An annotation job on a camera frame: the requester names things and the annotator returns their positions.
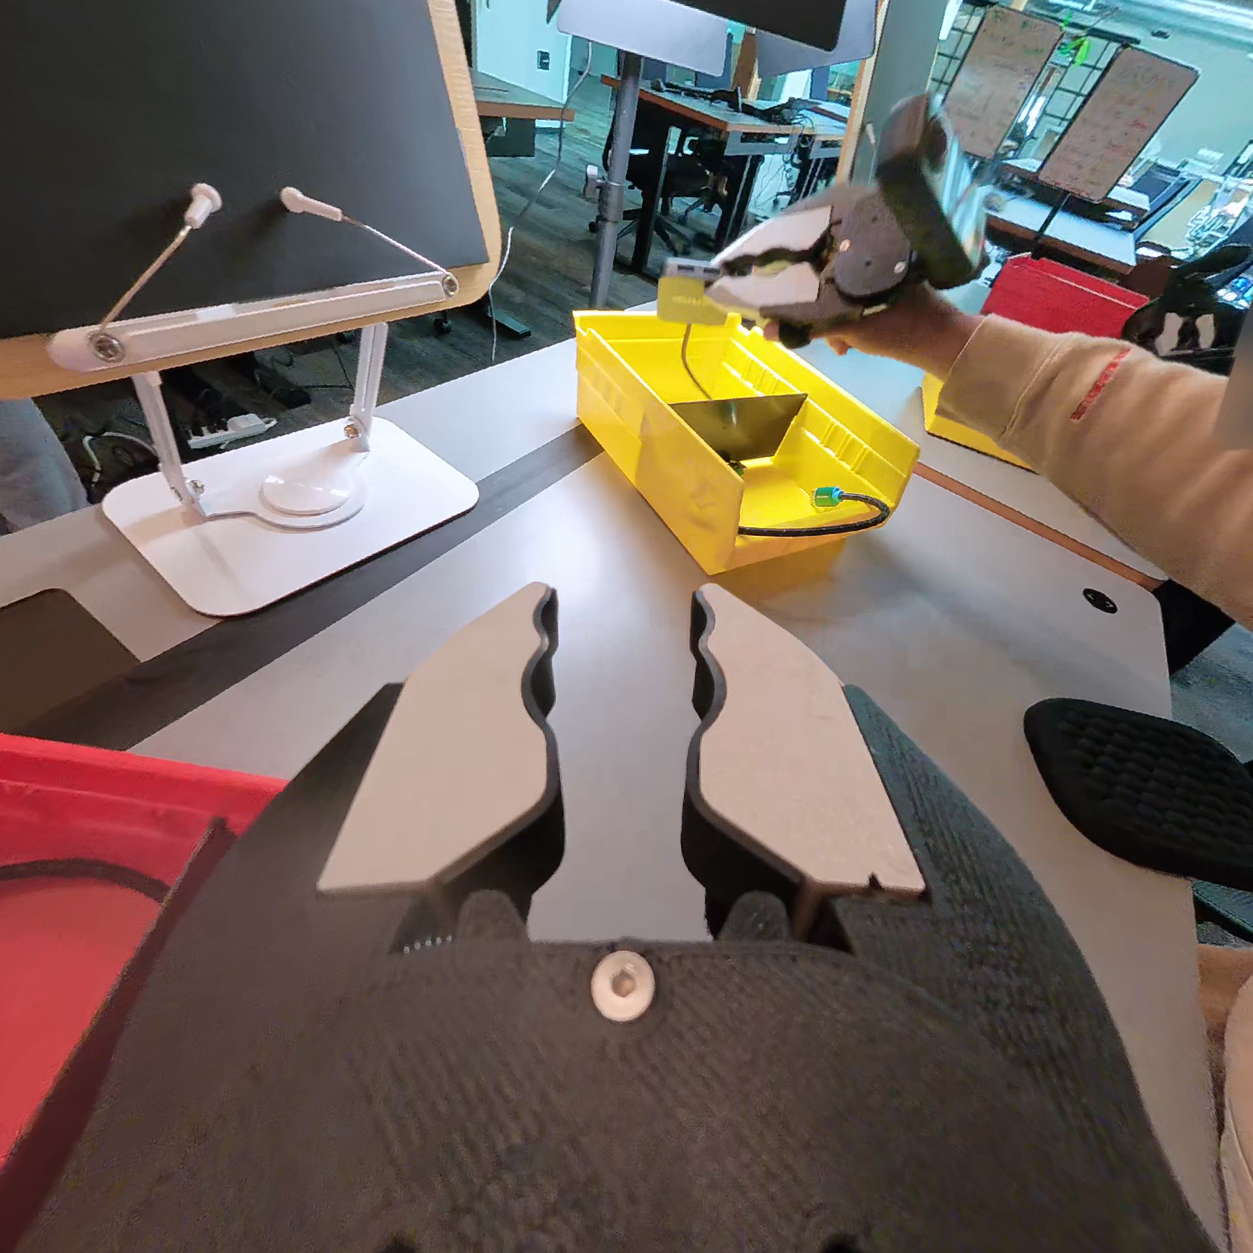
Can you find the red plastic bin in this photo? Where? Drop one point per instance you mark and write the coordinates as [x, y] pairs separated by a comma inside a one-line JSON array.
[[1058, 289], [58, 978]]

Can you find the whiteboard on stand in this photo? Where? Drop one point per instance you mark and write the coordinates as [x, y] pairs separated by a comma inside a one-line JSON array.
[[1115, 123], [999, 78]]

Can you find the person's right forearm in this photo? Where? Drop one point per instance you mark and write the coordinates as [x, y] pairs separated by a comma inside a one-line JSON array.
[[1098, 430]]

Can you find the white power strip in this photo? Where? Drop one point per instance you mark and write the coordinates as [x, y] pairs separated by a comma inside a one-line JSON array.
[[231, 430]]

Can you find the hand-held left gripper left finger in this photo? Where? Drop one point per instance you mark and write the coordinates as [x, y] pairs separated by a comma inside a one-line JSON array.
[[450, 763]]

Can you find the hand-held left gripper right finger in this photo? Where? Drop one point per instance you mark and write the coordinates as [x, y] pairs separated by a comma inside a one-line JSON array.
[[793, 763]]

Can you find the person's beige hoodie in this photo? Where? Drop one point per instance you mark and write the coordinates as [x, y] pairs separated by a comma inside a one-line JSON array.
[[1236, 1077]]

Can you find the yellow plastic bin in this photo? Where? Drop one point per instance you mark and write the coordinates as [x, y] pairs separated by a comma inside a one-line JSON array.
[[636, 410], [945, 420]]

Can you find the dark grey usb hub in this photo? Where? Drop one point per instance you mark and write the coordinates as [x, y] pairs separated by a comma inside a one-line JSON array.
[[690, 293]]

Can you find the black desk grommet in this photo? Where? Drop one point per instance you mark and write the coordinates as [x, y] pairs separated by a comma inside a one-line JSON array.
[[1100, 600]]

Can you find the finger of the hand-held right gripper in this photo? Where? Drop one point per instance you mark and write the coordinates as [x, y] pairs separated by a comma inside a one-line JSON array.
[[783, 240], [779, 295]]

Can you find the person's right hand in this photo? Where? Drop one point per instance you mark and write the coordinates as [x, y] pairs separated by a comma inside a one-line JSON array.
[[912, 333]]

